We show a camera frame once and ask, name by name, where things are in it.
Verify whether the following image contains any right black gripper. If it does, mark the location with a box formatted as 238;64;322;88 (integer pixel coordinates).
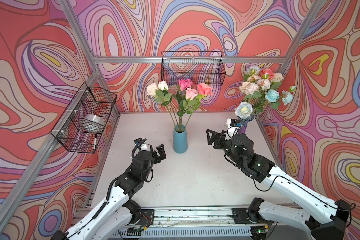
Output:
205;129;242;167

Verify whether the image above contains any teal ceramic cylinder vase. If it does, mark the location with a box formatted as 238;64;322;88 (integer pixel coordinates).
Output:
173;125;188;154

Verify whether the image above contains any purple blue glass vase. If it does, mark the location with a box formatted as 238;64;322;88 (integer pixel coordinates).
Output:
239;114;255;134

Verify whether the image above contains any white blue-edged rose stem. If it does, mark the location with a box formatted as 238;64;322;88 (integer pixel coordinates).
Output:
235;102;253;120

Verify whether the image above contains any coral pink rose stem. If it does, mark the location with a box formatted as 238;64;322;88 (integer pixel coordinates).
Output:
183;83;214;126

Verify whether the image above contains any small pink rosebud stem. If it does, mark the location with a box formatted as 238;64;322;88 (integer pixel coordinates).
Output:
176;88;200;132

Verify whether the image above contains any single white rosebud stem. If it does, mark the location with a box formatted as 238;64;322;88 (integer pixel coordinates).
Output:
155;81;179;127

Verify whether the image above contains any small white pink rose spray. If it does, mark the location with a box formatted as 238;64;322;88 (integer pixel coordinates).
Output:
145;82;178;130

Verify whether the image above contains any magenta rose stem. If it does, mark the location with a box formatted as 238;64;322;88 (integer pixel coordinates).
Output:
175;79;192;125

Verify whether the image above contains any teal peony flower stem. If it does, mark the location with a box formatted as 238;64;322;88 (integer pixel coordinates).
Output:
265;86;297;110

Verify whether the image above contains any white blue rose stem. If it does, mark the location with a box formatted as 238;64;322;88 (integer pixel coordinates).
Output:
245;66;261;76

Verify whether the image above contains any pink rosebud spray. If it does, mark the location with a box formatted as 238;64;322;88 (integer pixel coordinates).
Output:
260;69;275;80

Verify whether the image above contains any cream pink rose stem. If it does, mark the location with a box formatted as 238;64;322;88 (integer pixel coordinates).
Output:
271;73;284;83

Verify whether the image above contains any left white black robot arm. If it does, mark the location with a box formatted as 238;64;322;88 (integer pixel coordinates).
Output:
51;138;166;240

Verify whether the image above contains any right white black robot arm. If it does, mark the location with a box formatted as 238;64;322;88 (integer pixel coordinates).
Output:
206;130;355;240

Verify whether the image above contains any silver tape roll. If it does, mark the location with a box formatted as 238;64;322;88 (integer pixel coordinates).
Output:
84;114;105;126

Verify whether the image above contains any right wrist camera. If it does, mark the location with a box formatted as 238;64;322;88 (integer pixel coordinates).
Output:
225;119;243;140

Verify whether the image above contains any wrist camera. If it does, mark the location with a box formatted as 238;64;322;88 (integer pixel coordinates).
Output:
225;119;243;140
132;138;153;153

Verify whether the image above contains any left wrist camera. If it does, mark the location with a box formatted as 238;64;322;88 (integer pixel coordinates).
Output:
132;138;153;153

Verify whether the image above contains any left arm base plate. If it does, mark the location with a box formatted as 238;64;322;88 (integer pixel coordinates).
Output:
126;209;155;228

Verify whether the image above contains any black wire basket back wall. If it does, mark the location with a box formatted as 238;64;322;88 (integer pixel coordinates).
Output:
161;50;226;86

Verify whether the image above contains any black wire basket wall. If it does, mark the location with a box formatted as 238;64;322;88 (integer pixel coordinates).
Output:
51;83;117;154
161;50;226;86

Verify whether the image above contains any aluminium front rail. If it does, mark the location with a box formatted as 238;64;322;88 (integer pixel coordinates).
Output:
71;205;316;229

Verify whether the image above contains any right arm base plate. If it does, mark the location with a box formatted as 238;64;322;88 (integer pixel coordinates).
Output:
230;208;274;226

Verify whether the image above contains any black wire basket left wall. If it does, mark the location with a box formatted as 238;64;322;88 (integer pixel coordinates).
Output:
51;83;117;154

